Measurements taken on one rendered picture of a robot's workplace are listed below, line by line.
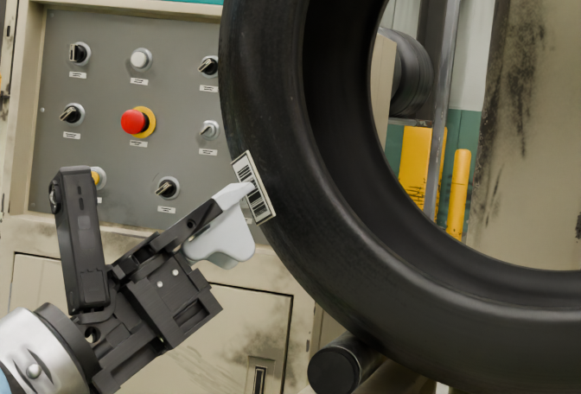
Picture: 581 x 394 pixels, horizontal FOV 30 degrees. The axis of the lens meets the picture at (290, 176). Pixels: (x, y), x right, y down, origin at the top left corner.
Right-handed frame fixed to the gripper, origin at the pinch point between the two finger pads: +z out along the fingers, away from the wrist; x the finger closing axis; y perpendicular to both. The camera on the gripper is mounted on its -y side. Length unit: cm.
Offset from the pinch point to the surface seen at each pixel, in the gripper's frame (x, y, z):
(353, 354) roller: 1.5, 17.1, -1.0
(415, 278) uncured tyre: 8.6, 14.3, 4.1
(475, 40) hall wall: -797, 30, 686
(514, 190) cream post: -15.3, 18.9, 34.8
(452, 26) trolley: -371, 2, 329
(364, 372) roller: 0.4, 19.1, -0.6
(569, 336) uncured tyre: 14.6, 24.3, 8.7
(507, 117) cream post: -13.6, 11.8, 38.6
